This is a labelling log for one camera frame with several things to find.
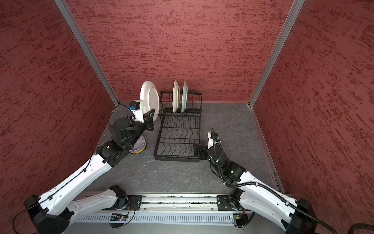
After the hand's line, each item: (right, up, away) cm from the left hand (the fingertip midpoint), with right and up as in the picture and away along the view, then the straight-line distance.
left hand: (153, 111), depth 68 cm
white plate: (+10, +9, +9) cm, 16 cm away
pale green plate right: (+15, +8, +9) cm, 19 cm away
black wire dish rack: (+9, -14, +32) cm, 36 cm away
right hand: (+23, -19, +9) cm, 31 cm away
